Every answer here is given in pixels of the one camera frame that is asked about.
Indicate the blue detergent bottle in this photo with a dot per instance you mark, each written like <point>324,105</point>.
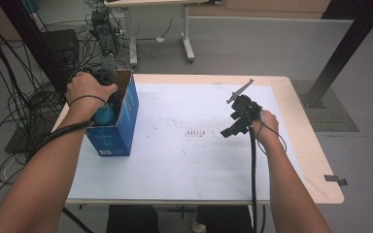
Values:
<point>104,116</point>

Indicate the grey floor mat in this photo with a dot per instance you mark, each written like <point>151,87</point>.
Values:
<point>333,119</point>

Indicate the person's right leg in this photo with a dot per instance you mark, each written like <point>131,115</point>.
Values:
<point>225,220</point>

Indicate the thin black wrist band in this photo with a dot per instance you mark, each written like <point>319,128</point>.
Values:
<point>87,96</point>

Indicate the white plug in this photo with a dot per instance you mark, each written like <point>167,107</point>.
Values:
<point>160,39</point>

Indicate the black box on floor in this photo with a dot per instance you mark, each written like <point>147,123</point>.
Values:
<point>61,45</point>

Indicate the blue cardboard box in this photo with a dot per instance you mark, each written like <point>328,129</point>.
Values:
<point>116,139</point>

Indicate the black tape strip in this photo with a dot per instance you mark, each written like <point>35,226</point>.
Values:
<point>335,179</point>

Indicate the white table mat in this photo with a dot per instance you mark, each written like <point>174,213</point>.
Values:
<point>181,168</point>

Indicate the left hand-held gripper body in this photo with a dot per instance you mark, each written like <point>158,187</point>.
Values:
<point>107,73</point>

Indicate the light wooden table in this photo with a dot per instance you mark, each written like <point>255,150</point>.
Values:
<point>307,142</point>

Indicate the black metal frame post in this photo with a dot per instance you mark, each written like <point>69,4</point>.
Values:
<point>35,45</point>
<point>346,48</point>

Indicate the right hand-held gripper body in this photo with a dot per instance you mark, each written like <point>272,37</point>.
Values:
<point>246,110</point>

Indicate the white desk with metal legs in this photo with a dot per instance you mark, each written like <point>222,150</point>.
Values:
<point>162,2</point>

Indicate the person's left hand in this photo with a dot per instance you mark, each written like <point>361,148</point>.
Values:
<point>87,87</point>

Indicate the person's right hand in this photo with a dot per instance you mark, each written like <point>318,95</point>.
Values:
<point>267,127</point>

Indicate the white shoe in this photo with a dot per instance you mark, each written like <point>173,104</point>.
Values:
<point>199,227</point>

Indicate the black computer tower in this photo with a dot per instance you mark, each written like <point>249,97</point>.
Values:
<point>105,32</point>

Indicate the person's leg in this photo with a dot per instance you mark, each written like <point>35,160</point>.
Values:
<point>131,220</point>
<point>225,220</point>

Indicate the dark floor mat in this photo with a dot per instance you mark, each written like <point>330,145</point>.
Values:
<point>19,142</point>

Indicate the person's left leg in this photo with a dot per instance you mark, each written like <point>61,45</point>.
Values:
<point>131,220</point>

